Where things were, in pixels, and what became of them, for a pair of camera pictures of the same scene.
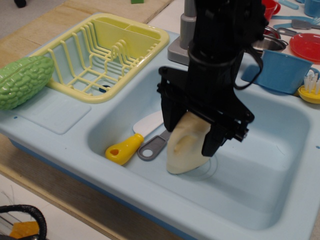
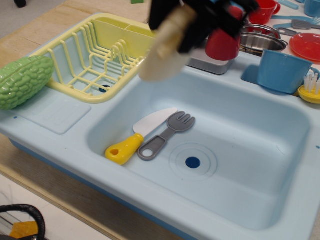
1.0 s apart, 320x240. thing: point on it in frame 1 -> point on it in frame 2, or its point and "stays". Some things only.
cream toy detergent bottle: [185, 143] -> [164, 61]
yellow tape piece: [21, 229] stays
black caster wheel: [20, 3] stays
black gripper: [208, 88] -> [228, 15]
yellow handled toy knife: [121, 153] stays
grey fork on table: [303, 24] stays
